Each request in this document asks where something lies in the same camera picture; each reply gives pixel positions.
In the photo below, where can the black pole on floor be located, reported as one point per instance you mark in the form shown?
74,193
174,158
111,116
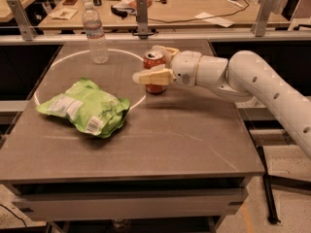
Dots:
272,212

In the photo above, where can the red coke can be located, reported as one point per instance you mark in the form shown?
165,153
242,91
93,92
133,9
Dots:
153,58

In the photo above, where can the middle metal bracket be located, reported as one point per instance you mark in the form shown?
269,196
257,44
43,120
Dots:
142,30

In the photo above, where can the right metal bracket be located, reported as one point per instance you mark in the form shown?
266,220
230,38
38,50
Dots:
259,27

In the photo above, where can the metal bracket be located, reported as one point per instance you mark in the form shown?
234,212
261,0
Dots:
259,27
142,30
26,30

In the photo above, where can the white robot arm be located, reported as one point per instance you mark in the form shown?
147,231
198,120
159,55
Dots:
242,77

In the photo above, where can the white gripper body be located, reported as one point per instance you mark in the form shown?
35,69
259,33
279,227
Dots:
185,67

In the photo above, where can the wooden background desk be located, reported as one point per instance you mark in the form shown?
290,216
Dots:
174,14

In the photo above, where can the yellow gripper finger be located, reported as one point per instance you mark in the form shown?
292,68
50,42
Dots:
168,53
158,75

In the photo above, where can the clear plastic water bottle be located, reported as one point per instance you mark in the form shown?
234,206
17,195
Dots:
95,34

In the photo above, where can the brown phone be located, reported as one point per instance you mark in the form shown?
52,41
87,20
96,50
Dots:
69,2

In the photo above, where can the black sunglasses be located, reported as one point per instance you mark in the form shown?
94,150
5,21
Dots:
119,13

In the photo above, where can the white paper sheet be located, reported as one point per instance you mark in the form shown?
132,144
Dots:
215,20

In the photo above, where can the white table drawer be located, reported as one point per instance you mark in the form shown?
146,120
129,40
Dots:
130,205

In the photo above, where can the green chip bag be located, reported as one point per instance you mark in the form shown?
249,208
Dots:
89,108

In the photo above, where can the left metal bracket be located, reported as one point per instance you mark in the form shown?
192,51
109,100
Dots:
26,30

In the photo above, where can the white paper card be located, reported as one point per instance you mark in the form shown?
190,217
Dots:
64,13

